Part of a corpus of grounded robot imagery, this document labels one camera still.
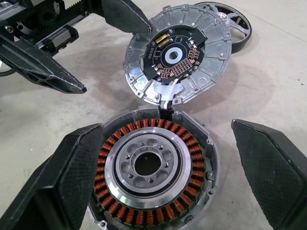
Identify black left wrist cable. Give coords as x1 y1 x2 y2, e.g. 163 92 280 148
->
0 68 17 78

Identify black rotor ring silver spokes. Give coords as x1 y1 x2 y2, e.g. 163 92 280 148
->
193 1 251 54

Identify silver motor cover circuit board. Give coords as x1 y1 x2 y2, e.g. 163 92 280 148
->
122 5 233 106

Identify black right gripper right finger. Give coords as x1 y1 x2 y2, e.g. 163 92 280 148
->
231 119 307 230

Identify motor stator housing copper windings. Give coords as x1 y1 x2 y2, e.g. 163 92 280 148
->
86 105 221 230

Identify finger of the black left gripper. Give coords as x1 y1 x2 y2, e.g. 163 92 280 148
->
0 34 87 95
100 0 154 34

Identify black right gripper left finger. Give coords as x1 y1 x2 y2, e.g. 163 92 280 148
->
0 123 105 230

